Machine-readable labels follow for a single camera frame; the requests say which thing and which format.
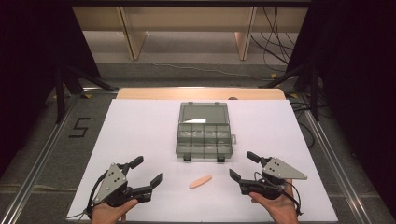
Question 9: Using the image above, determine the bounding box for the black tape floor mark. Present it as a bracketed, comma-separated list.
[68, 117, 92, 139]

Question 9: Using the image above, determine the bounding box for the person's right hand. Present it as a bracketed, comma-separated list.
[248, 179, 301, 224]

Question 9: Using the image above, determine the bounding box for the black curtain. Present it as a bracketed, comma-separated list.
[286, 0, 396, 218]
[0, 0, 102, 178]

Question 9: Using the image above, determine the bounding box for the white floor cable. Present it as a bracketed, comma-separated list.
[115, 30, 293, 82]

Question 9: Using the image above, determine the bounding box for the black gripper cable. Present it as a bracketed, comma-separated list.
[65, 170, 108, 222]
[253, 171, 304, 217]

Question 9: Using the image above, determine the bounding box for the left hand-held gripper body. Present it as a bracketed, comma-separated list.
[92, 162, 154, 209]

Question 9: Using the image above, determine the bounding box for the aluminium floor rail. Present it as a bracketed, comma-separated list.
[0, 87, 120, 224]
[298, 92, 373, 224]

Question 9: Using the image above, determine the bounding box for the black tripod stand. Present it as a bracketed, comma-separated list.
[258, 63, 321, 122]
[54, 63, 120, 125]

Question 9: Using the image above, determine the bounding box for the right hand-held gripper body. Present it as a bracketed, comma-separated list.
[238, 157, 308, 200]

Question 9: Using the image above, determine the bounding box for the person's left hand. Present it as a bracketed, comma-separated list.
[90, 199, 139, 224]

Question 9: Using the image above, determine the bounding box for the orange oval flat piece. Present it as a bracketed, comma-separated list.
[189, 174, 213, 190]

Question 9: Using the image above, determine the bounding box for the bundle of black cables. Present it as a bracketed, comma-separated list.
[250, 7, 297, 74]

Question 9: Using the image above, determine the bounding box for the black floor cable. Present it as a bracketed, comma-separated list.
[289, 92, 316, 149]

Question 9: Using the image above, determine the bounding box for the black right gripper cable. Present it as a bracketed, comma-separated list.
[253, 171, 304, 217]

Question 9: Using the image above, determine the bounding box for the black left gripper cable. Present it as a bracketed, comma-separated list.
[65, 170, 108, 222]

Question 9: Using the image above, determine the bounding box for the light wooden shelf unit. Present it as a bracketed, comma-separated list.
[72, 6, 309, 62]

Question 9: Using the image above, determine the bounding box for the grey transparent compartment box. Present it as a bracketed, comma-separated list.
[175, 102, 237, 163]

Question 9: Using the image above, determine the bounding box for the white table cover sheet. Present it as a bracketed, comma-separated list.
[65, 98, 340, 223]

